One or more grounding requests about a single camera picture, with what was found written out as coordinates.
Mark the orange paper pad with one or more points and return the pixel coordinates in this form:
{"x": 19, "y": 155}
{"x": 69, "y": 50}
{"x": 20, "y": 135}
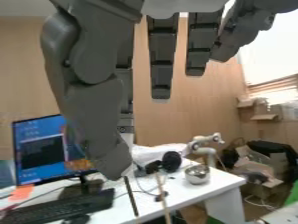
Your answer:
{"x": 22, "y": 192}

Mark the black headphones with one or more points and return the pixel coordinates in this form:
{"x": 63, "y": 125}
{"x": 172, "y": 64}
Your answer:
{"x": 171, "y": 161}

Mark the small white jointed device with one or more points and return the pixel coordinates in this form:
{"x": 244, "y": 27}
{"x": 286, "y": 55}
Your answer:
{"x": 201, "y": 143}

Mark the shiny metal bowl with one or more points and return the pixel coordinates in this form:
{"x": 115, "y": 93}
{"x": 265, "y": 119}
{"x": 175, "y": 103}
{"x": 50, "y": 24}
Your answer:
{"x": 197, "y": 175}

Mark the black keyboard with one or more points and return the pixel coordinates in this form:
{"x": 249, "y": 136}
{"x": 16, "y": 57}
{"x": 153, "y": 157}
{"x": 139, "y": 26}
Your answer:
{"x": 58, "y": 208}

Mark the thin stick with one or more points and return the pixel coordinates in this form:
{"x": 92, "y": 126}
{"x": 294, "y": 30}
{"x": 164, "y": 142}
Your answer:
{"x": 163, "y": 203}

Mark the computer monitor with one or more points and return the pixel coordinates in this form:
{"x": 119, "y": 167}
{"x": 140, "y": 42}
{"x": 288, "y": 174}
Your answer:
{"x": 40, "y": 150}

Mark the white desk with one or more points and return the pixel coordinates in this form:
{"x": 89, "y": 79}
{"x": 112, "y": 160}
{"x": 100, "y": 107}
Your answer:
{"x": 195, "y": 196}

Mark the thin black rod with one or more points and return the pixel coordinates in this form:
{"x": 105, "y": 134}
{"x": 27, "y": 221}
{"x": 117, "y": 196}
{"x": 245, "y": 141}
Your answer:
{"x": 132, "y": 196}

